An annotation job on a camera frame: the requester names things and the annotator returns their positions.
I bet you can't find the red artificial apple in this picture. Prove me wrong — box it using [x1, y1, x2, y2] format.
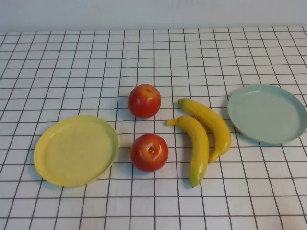
[127, 84, 162, 119]
[130, 133, 169, 173]

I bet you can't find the yellow round plate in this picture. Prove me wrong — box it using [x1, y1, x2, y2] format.
[33, 115, 120, 188]

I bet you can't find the pale green round plate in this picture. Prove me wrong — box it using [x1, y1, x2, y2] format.
[227, 83, 307, 146]

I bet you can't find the yellow artificial banana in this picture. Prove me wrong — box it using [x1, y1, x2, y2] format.
[166, 115, 210, 188]
[177, 98, 232, 164]

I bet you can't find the white black-grid tablecloth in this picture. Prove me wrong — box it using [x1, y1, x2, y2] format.
[0, 25, 307, 230]

